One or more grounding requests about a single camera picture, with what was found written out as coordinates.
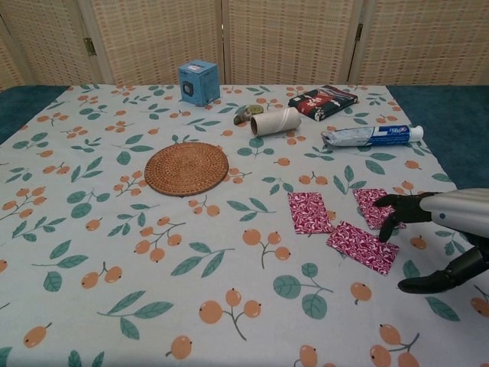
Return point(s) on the white blue toothpaste tube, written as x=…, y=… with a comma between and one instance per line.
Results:
x=366, y=137

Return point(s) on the blue cube cardboard box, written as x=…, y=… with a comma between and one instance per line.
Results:
x=198, y=84

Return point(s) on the pink patterned cloth pouch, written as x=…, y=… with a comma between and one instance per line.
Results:
x=355, y=244

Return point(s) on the dark screen hinge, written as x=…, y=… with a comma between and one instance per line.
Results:
x=359, y=31

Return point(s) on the correction tape dispenser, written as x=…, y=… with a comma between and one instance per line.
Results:
x=248, y=112

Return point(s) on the woven bamboo folding screen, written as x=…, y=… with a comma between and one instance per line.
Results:
x=160, y=38

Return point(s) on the cardboard paper tube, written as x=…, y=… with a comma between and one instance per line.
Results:
x=275, y=121

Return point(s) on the round woven rattan coaster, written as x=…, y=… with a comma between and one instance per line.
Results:
x=186, y=168

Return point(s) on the black and red packet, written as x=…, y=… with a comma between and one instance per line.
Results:
x=321, y=101

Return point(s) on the brass screen hinge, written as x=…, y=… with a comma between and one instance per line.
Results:
x=89, y=46

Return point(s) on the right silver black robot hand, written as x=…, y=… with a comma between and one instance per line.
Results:
x=454, y=210

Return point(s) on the floral leaf print tablecloth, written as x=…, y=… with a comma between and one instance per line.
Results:
x=114, y=248

